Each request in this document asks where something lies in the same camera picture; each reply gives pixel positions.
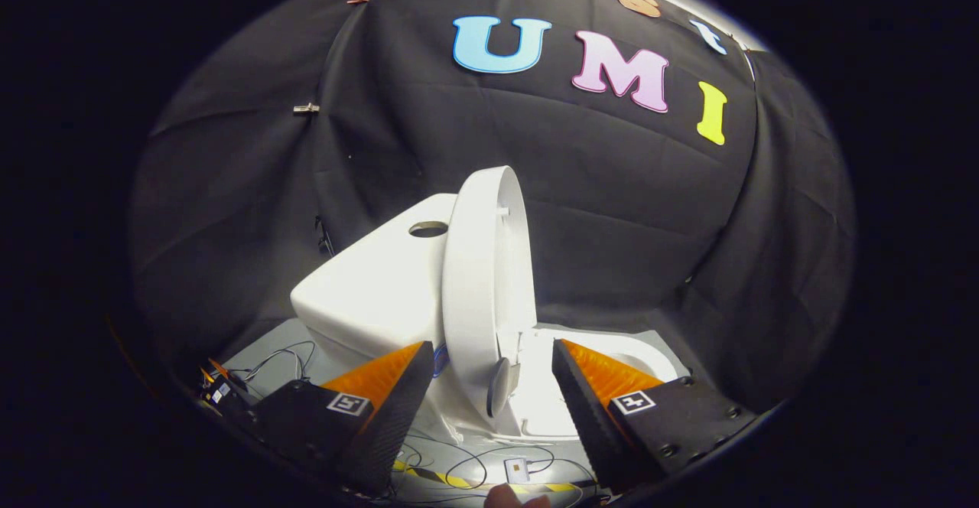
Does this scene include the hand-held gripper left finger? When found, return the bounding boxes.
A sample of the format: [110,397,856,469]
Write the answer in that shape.
[249,340,436,498]

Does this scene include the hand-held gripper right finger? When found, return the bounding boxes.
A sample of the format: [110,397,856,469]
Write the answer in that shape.
[551,337,759,491]

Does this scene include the white toilet lid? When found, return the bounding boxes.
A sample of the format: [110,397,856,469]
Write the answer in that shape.
[441,164,539,422]

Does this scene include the white toilet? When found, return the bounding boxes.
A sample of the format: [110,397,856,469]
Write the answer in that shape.
[290,192,681,445]

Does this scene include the yellow black hazard tape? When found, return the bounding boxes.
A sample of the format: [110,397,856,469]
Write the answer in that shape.
[392,458,584,495]

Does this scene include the black backdrop cloth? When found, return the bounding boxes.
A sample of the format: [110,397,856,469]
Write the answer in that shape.
[128,0,857,417]

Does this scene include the black cable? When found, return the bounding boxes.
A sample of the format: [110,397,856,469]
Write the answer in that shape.
[228,340,319,386]
[389,438,599,506]

